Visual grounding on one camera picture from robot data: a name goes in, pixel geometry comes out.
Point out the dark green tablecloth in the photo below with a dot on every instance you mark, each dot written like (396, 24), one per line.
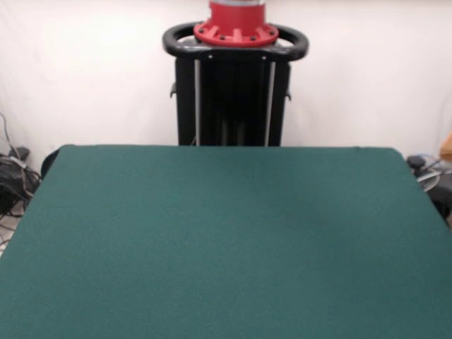
(212, 229)

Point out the orange terry towel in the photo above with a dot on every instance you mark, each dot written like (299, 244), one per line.
(447, 146)

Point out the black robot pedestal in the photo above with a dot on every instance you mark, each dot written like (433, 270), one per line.
(233, 99)

